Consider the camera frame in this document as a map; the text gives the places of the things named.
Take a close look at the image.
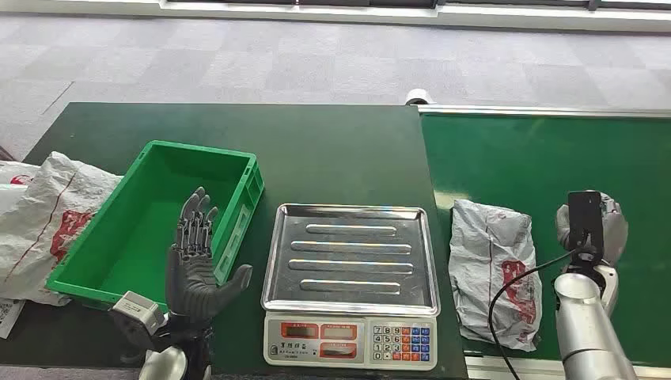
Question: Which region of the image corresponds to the white electronic scale body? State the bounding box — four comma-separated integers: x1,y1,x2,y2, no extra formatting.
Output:
263,312,438,372

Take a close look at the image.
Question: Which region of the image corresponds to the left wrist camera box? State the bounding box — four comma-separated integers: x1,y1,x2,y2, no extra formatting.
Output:
111,291,167,336

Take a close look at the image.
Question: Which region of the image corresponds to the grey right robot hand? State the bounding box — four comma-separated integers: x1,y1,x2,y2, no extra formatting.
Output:
555,191,629,267

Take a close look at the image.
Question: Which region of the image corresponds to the green plastic crate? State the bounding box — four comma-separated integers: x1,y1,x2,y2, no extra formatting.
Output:
46,139,265,313

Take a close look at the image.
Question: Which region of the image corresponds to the grey package with red print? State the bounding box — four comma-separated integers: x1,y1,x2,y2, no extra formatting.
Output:
449,199,544,352

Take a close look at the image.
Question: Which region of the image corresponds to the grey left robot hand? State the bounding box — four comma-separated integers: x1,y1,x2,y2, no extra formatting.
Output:
165,186,254,322

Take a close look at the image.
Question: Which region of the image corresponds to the white conveyor roller end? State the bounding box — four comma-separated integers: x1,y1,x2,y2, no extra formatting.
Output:
404,88,437,106

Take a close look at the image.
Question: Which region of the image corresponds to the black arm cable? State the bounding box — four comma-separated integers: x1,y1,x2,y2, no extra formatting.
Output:
487,233,591,380

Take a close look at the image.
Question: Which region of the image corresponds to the steel scale tray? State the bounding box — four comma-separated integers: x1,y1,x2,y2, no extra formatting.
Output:
260,203,442,317

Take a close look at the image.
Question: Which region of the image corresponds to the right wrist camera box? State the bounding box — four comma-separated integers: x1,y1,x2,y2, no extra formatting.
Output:
567,191,605,259

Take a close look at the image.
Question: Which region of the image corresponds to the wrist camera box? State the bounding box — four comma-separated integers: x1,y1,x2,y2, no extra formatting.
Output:
567,191,605,259
111,291,167,336

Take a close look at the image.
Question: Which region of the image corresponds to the white paper label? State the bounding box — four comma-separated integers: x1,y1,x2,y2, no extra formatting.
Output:
0,298,25,340

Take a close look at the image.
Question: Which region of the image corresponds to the small white package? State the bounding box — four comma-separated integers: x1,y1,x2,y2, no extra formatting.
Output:
0,161,41,216

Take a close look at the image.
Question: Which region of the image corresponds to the silver conveyor side rail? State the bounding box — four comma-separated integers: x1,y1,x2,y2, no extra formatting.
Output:
464,355,671,380
417,104,671,119

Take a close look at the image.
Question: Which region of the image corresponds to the large white crumpled package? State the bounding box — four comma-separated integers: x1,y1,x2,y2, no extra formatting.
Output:
0,151,124,307

